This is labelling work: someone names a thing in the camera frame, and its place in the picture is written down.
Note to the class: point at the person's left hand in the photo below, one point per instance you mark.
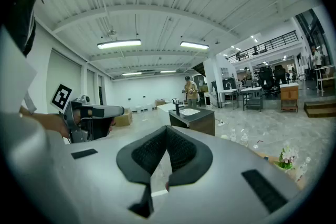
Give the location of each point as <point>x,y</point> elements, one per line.
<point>76,116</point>

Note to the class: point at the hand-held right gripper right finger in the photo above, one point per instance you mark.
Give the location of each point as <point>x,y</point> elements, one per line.
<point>194,162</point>

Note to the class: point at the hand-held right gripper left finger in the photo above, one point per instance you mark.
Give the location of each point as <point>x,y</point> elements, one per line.
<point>136,165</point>

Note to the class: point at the light wooden vanity cabinet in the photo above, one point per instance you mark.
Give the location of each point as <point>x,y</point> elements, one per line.
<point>289,97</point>

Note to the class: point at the person's left forearm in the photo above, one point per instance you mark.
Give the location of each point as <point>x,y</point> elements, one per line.
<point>47,122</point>

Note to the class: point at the white cabinet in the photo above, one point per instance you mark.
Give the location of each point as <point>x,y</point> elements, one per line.
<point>166,112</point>

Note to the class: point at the white sink basin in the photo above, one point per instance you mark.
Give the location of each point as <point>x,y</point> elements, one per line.
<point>189,112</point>

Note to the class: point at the black office chair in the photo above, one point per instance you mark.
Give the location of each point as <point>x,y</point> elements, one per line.
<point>279,74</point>
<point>265,80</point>

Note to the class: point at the black faucet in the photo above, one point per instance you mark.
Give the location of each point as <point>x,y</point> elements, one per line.
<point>177,107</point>

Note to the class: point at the cardboard box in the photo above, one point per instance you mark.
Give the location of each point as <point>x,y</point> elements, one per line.
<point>124,118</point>

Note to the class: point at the wooden steps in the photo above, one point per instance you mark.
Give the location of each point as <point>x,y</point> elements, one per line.
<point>320,108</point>

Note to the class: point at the dark wooden vanity cabinet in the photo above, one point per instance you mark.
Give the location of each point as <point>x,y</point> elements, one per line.
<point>194,122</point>

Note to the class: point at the black balcony railing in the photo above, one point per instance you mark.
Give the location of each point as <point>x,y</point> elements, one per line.
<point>265,47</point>

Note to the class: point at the long ceiling light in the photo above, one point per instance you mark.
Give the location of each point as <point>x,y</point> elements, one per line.
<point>168,71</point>
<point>194,45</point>
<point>118,44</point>
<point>131,74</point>

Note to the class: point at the person's white shirt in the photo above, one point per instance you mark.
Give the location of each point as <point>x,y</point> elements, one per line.
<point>13,78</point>

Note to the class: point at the black frame table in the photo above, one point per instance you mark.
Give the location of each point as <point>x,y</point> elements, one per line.
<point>229,97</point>
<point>252,98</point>

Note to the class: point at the potted pink flowers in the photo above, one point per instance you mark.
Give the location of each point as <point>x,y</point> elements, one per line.
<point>287,158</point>

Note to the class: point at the clear plastic bottle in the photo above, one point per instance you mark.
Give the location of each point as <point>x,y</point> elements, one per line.
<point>302,169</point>
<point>244,139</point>
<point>233,135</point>

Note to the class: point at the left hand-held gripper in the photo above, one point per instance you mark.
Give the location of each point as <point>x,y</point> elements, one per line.
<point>99,112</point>

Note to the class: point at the white high table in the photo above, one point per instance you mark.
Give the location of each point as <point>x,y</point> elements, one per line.
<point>324,77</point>

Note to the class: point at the white power strip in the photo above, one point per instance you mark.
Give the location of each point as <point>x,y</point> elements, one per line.
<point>221,124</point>

